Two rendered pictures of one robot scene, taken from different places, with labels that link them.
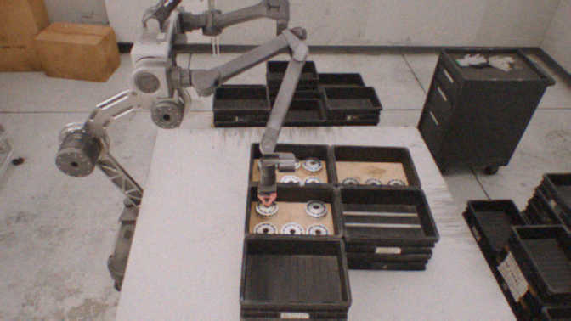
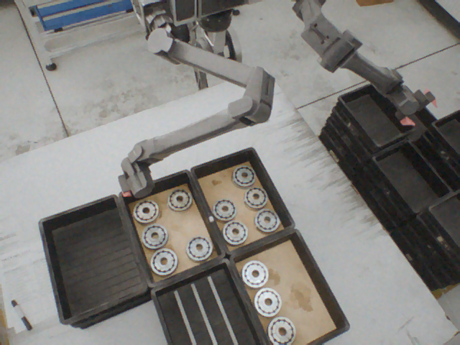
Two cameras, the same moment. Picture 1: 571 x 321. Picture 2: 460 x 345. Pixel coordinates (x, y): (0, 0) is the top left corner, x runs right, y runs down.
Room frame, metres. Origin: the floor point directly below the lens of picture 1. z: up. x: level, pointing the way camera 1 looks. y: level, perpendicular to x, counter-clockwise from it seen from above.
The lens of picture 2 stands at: (1.22, -0.53, 2.26)
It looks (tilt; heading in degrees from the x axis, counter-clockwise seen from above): 62 degrees down; 60
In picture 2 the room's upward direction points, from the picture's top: 10 degrees clockwise
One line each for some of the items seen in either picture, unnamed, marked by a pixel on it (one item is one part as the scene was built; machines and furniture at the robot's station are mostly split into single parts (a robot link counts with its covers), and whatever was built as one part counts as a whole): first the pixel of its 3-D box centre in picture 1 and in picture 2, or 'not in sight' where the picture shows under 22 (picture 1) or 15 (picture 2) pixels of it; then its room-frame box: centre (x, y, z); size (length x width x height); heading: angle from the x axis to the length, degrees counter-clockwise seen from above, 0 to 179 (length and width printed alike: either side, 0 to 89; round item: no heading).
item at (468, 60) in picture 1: (472, 59); not in sight; (2.86, -1.29, 0.88); 0.25 x 0.19 x 0.03; 97
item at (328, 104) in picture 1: (347, 121); (448, 241); (2.73, -0.46, 0.37); 0.40 x 0.30 x 0.45; 97
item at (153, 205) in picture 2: (265, 231); (146, 210); (1.20, 0.06, 0.86); 0.10 x 0.10 x 0.01
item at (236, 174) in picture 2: not in sight; (244, 175); (1.64, 0.08, 0.86); 0.10 x 0.10 x 0.01
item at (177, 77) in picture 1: (179, 77); (161, 23); (1.41, 0.41, 1.45); 0.09 x 0.08 x 0.12; 7
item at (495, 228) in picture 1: (496, 235); not in sight; (1.78, -1.33, 0.26); 0.40 x 0.30 x 0.23; 7
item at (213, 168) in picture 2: (290, 172); (239, 202); (1.57, -0.03, 0.87); 0.40 x 0.30 x 0.11; 93
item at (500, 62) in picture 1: (505, 62); not in sight; (2.86, -1.52, 0.88); 0.29 x 0.22 x 0.03; 97
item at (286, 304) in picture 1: (294, 270); (91, 254); (0.97, -0.06, 0.92); 0.40 x 0.30 x 0.02; 93
